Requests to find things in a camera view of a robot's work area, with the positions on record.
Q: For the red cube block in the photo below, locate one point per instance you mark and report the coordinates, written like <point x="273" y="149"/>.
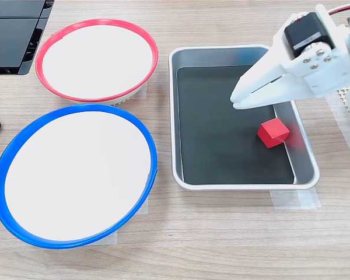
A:
<point x="272" y="132"/>

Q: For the silver metal tray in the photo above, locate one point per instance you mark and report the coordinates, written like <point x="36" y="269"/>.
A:
<point x="304" y="151"/>

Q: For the black tray liner mat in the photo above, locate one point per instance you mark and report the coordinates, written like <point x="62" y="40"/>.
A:
<point x="221" y="146"/>

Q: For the white mesh mat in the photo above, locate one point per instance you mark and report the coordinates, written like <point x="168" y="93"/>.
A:
<point x="345" y="100"/>

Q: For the clear tape strip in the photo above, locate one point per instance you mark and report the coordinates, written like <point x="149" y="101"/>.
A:
<point x="294" y="199"/>
<point x="111" y="237"/>
<point x="143" y="204"/>
<point x="141" y="91"/>

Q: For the red-rimmed white dish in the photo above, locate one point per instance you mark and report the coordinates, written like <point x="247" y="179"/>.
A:
<point x="96" y="62"/>

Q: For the blue-rimmed white dish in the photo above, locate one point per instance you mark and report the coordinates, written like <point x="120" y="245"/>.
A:
<point x="76" y="175"/>

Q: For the black flat device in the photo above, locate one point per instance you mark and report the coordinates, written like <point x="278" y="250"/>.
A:
<point x="8" y="38"/>

